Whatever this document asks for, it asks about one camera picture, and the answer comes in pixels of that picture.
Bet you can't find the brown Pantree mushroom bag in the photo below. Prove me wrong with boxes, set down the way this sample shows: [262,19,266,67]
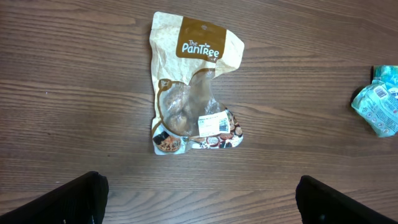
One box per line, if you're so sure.
[149,12,244,137]

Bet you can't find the mixed beans printed bag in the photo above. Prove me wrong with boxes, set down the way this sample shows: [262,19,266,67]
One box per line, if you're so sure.
[152,110,243,155]

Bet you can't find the teal Kleenex tissue pack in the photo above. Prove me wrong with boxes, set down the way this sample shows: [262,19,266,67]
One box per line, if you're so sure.
[373,65,397,88]

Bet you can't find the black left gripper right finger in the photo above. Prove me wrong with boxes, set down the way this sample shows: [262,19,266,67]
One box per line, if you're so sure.
[295,175,397,224]

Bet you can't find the teal wet wipes pack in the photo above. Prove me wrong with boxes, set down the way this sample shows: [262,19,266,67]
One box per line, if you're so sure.
[351,80,397,138]

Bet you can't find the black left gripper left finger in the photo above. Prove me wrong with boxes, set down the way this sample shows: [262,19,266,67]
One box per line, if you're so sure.
[1,171,109,224]

